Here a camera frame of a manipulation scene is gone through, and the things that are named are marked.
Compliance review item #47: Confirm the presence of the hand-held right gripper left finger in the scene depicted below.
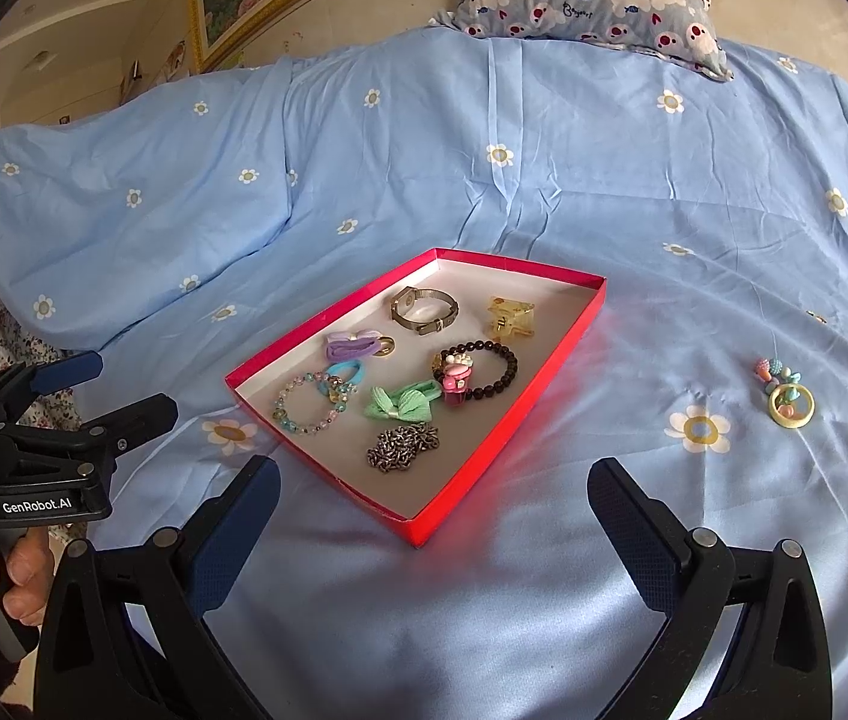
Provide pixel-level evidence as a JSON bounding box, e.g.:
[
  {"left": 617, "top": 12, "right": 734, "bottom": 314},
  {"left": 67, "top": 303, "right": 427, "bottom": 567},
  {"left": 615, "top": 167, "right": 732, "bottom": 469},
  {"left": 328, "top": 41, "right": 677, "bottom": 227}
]
[{"left": 22, "top": 456, "right": 282, "bottom": 720}]

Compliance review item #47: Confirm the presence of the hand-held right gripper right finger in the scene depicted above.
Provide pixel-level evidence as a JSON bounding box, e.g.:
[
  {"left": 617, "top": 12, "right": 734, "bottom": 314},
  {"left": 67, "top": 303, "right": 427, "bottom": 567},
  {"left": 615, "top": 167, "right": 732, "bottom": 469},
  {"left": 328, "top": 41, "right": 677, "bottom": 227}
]
[{"left": 587, "top": 457, "right": 835, "bottom": 720}]

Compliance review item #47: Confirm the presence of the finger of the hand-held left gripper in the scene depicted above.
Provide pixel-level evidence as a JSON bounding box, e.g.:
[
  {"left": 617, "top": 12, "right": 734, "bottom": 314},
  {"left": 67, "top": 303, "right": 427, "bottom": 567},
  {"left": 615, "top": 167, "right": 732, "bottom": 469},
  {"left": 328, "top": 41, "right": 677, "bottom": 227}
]
[
  {"left": 0, "top": 392, "right": 179, "bottom": 470},
  {"left": 0, "top": 351, "right": 104, "bottom": 425}
]

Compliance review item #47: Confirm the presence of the crystal bead bracelet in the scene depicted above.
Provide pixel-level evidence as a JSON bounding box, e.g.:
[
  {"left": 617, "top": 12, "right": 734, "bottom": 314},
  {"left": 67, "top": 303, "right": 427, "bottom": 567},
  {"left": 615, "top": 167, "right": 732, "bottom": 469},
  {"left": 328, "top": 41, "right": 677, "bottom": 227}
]
[{"left": 272, "top": 370, "right": 361, "bottom": 436}]

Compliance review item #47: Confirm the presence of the silver chain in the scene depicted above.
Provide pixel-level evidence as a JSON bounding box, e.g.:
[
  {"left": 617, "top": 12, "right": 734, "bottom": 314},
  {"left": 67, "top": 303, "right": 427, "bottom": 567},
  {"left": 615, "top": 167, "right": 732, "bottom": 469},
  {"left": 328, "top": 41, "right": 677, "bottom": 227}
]
[{"left": 365, "top": 422, "right": 441, "bottom": 475}]

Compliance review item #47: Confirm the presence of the blue hair tie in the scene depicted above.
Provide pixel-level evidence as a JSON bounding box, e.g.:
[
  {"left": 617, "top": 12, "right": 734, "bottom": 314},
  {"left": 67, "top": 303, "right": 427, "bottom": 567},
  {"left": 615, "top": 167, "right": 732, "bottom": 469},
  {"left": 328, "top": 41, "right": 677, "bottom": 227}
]
[{"left": 316, "top": 360, "right": 365, "bottom": 395}]

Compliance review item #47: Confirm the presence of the green bow hair clip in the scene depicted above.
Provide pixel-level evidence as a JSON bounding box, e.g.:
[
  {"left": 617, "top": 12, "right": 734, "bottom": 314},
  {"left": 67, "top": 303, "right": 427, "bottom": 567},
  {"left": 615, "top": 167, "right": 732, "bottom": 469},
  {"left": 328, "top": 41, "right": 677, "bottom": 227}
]
[{"left": 362, "top": 381, "right": 444, "bottom": 422}]

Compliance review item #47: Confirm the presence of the purple bow hair clip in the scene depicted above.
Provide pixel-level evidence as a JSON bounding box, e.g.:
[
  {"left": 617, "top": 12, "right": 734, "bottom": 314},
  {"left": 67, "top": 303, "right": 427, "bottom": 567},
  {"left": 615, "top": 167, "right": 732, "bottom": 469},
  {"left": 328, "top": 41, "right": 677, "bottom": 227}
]
[{"left": 326, "top": 328, "right": 383, "bottom": 361}]

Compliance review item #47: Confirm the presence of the dark bead bracelet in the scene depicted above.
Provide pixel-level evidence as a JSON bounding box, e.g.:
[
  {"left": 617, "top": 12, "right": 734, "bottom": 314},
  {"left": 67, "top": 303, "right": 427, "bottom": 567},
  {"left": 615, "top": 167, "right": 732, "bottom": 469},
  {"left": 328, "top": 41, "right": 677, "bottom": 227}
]
[{"left": 433, "top": 340, "right": 519, "bottom": 402}]

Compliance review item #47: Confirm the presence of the pink charm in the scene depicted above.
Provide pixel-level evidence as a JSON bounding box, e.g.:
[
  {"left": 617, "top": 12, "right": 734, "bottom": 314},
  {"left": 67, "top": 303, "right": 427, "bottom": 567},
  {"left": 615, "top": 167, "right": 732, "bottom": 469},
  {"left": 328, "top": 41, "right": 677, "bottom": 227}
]
[{"left": 435, "top": 358, "right": 479, "bottom": 413}]

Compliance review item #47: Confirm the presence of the red cardboard box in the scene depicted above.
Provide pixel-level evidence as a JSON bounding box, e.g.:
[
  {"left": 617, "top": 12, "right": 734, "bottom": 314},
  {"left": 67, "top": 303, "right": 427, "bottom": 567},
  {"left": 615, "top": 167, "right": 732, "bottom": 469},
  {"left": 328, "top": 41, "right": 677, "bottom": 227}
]
[{"left": 224, "top": 246, "right": 609, "bottom": 548}]

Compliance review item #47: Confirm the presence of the yellow hair claw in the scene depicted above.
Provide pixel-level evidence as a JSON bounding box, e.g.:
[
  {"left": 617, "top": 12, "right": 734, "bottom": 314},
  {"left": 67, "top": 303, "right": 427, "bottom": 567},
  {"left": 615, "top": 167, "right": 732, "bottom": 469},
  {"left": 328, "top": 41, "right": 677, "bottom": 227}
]
[{"left": 487, "top": 296, "right": 537, "bottom": 338}]

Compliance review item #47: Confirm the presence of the brown strap wristwatch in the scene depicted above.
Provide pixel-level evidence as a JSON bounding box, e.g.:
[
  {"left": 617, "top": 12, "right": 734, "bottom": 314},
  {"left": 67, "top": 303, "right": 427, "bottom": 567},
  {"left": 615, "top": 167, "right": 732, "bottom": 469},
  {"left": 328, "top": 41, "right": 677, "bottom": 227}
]
[{"left": 391, "top": 285, "right": 462, "bottom": 335}]

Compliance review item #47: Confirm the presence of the person's left hand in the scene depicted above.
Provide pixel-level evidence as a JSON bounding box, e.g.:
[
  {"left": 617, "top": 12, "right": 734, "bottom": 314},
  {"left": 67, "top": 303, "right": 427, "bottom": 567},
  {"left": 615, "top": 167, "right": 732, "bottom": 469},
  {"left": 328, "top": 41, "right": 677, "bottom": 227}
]
[{"left": 0, "top": 529, "right": 57, "bottom": 646}]

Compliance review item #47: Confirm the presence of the blue floral bed sheet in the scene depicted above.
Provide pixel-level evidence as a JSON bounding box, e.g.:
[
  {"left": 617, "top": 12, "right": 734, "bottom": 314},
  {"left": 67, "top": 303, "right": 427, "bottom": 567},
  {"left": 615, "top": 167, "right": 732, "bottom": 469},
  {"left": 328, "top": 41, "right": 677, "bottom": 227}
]
[{"left": 0, "top": 34, "right": 848, "bottom": 720}]

